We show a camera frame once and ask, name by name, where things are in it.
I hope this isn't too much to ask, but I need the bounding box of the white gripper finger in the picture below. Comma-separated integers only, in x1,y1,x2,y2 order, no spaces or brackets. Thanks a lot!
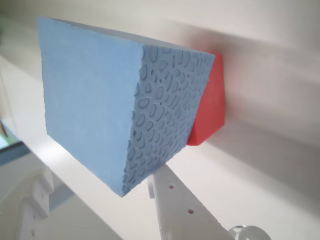
13,171,55,240
146,163,232,240

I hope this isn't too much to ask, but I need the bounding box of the blue foam cube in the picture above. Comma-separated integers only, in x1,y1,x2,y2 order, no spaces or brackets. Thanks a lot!
36,16,217,198

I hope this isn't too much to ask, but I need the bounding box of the red foam cube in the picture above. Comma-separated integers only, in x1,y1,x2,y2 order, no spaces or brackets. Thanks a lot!
186,52,225,147

